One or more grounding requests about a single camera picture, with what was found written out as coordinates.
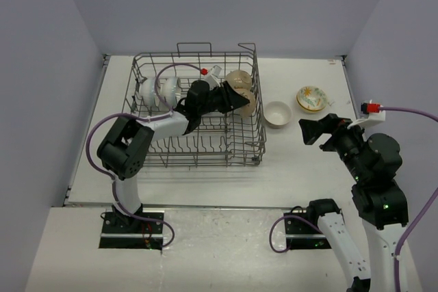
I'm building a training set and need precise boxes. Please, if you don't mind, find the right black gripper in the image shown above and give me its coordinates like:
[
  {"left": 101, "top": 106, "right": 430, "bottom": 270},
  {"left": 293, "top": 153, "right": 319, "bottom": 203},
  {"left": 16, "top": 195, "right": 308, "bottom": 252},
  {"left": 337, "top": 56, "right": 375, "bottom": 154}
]
[{"left": 299, "top": 111, "right": 371, "bottom": 180}]

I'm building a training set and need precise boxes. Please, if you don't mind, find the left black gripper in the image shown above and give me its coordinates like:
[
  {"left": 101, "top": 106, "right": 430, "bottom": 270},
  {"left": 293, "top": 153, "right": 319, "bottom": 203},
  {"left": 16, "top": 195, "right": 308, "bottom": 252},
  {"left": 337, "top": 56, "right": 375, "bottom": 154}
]
[{"left": 198, "top": 81, "right": 249, "bottom": 116}]

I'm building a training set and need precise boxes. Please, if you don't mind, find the beige floral bowl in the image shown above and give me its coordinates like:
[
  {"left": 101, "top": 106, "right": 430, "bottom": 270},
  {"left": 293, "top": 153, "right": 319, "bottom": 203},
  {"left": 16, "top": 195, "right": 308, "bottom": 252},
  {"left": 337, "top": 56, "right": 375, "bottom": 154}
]
[
  {"left": 263, "top": 101, "right": 293, "bottom": 129},
  {"left": 225, "top": 70, "right": 252, "bottom": 90},
  {"left": 235, "top": 88, "right": 256, "bottom": 118}
]

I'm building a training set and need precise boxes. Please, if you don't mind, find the white green floral bowl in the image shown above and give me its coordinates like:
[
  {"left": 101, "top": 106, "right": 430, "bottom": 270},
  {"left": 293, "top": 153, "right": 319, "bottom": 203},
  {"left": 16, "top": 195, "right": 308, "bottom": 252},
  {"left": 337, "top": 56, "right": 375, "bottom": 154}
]
[{"left": 296, "top": 85, "right": 329, "bottom": 114}]

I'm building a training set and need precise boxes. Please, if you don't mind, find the beige floral bowl front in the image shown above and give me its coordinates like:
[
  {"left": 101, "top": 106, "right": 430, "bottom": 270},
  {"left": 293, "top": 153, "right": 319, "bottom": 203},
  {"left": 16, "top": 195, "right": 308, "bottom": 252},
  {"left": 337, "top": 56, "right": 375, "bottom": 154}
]
[{"left": 263, "top": 101, "right": 293, "bottom": 129}]

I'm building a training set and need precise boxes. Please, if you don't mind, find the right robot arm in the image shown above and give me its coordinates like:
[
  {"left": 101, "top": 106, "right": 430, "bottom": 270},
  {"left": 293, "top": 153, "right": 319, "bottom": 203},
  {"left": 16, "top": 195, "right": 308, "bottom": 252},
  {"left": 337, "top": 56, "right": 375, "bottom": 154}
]
[{"left": 298, "top": 112, "right": 409, "bottom": 291}]

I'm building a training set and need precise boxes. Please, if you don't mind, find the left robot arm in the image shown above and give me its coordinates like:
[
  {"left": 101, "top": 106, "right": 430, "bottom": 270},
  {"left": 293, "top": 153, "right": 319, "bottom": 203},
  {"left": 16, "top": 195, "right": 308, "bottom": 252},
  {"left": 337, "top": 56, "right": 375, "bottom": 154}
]
[{"left": 96, "top": 80, "right": 250, "bottom": 233}]

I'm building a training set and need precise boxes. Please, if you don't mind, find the beige floral bowl back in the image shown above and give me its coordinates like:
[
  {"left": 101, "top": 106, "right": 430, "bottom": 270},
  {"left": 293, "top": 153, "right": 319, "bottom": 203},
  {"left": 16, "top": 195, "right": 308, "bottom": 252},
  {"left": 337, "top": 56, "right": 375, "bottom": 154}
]
[{"left": 225, "top": 70, "right": 252, "bottom": 90}]

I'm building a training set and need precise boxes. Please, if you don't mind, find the white blue-striped bowl middle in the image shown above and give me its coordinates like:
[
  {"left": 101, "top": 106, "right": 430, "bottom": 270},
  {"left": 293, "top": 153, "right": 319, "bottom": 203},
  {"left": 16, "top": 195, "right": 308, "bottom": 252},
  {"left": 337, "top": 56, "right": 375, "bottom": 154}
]
[{"left": 161, "top": 77, "right": 182, "bottom": 108}]

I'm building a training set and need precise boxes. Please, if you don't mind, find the white blue-striped bowl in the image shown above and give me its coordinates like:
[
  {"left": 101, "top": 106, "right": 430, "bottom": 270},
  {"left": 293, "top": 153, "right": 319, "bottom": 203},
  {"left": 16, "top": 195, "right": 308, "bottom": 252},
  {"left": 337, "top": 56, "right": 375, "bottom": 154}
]
[
  {"left": 161, "top": 77, "right": 182, "bottom": 108},
  {"left": 139, "top": 77, "right": 159, "bottom": 107}
]

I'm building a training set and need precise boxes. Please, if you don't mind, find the white blue-striped bowl left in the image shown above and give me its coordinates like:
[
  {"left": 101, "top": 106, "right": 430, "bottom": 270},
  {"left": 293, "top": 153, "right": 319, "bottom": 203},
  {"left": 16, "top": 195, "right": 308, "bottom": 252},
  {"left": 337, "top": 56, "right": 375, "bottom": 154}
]
[{"left": 139, "top": 77, "right": 159, "bottom": 107}]

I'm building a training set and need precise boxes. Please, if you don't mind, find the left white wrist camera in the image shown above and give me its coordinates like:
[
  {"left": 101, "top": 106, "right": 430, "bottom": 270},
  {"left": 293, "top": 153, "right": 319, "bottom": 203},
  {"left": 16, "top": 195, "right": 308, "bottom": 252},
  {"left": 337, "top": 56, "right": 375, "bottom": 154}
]
[{"left": 201, "top": 65, "right": 222, "bottom": 90}]

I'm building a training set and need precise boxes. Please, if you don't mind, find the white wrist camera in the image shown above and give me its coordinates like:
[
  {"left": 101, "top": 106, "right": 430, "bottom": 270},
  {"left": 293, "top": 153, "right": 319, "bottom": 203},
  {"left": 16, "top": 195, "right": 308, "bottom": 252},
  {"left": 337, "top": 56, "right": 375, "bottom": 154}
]
[
  {"left": 347, "top": 101, "right": 386, "bottom": 129},
  {"left": 201, "top": 65, "right": 222, "bottom": 90}
]

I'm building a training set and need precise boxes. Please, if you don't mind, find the grey wire dish rack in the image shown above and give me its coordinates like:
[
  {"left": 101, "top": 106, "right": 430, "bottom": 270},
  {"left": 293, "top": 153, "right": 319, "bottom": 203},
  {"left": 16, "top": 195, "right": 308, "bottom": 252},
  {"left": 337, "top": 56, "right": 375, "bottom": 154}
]
[{"left": 123, "top": 42, "right": 266, "bottom": 168}]

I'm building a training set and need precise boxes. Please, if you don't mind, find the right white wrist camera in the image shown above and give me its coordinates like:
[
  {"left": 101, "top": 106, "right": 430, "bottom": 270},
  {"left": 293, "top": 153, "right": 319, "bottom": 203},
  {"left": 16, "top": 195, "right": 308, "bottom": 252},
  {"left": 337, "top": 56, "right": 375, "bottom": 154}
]
[{"left": 347, "top": 101, "right": 386, "bottom": 129}]

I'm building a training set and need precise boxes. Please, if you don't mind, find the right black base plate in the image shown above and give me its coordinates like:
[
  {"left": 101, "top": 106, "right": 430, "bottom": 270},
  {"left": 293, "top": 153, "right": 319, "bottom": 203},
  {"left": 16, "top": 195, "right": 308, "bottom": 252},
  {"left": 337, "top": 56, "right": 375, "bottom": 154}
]
[{"left": 284, "top": 218, "right": 331, "bottom": 250}]

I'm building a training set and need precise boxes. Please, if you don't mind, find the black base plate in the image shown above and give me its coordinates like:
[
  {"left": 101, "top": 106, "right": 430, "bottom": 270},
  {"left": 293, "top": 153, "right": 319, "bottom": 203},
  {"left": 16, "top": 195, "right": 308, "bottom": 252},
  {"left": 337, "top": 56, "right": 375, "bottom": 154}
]
[
  {"left": 284, "top": 218, "right": 331, "bottom": 250},
  {"left": 99, "top": 211, "right": 164, "bottom": 251}
]

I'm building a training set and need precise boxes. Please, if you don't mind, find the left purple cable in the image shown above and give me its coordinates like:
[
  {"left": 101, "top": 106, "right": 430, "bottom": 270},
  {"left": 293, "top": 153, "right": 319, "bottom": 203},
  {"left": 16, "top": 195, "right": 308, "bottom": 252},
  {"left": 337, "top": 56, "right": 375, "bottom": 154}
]
[{"left": 84, "top": 63, "right": 209, "bottom": 248}]

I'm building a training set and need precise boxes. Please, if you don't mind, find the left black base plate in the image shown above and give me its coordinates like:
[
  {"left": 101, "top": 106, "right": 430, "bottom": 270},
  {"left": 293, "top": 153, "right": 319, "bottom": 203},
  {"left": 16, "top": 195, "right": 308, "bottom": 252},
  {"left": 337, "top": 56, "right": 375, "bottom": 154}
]
[{"left": 99, "top": 211, "right": 164, "bottom": 251}]

